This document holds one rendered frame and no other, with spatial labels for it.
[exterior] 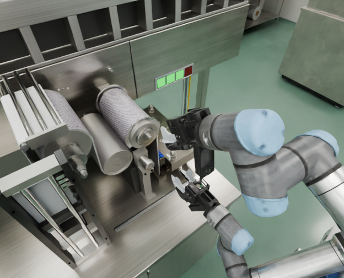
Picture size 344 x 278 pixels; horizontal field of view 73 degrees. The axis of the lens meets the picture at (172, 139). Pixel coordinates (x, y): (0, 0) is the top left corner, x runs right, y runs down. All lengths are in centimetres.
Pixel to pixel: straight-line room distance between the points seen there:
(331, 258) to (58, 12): 108
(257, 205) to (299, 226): 183
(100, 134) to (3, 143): 38
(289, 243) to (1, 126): 199
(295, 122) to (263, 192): 268
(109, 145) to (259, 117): 61
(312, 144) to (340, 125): 281
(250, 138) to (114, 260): 79
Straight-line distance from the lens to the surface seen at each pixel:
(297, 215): 232
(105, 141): 90
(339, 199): 52
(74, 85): 104
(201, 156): 54
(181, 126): 54
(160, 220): 107
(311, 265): 82
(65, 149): 73
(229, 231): 81
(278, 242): 214
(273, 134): 40
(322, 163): 51
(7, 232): 125
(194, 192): 84
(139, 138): 84
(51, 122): 72
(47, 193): 71
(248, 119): 38
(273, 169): 43
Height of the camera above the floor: 188
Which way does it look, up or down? 47 degrees down
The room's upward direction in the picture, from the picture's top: straight up
